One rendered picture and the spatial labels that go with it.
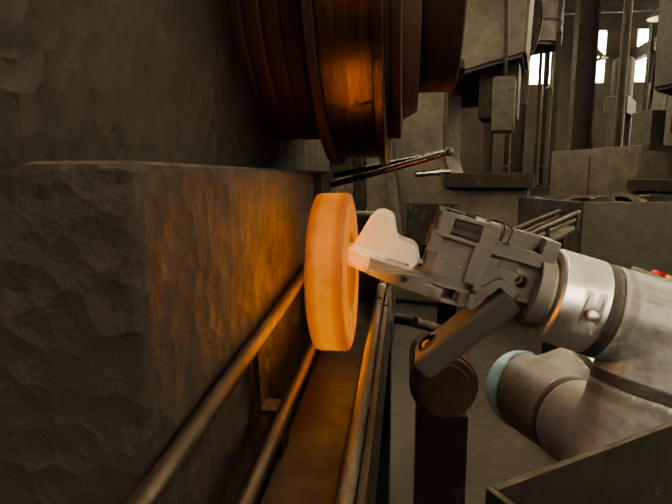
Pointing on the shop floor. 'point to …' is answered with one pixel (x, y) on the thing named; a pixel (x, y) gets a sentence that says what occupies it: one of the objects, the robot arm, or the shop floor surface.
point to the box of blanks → (613, 227)
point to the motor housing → (441, 428)
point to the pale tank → (552, 29)
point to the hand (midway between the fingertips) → (336, 251)
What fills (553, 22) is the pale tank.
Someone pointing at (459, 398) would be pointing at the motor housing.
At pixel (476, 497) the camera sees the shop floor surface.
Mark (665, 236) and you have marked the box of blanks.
